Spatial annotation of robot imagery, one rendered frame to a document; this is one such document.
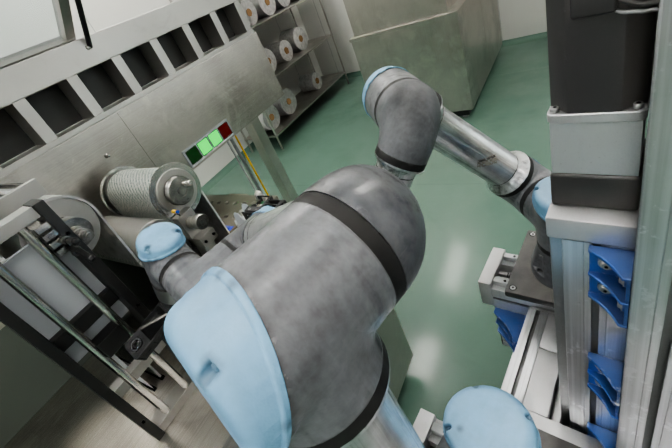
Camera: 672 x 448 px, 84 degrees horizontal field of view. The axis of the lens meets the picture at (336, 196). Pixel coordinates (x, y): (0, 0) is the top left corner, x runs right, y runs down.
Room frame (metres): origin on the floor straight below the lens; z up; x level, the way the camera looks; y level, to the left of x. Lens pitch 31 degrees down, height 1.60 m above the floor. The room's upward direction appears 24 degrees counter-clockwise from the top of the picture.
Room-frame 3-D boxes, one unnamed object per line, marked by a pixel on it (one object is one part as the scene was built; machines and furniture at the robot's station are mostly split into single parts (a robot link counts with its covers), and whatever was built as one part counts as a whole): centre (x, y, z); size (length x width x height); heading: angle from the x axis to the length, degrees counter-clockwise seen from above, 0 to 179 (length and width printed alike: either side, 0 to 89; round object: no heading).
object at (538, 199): (0.57, -0.44, 0.98); 0.13 x 0.12 x 0.14; 177
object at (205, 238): (0.88, 0.37, 1.05); 0.06 x 0.05 x 0.31; 49
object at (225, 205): (1.17, 0.38, 1.00); 0.40 x 0.16 x 0.06; 49
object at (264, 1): (4.93, -0.06, 0.93); 1.83 x 0.53 x 1.85; 139
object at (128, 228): (0.92, 0.55, 1.18); 0.26 x 0.12 x 0.12; 49
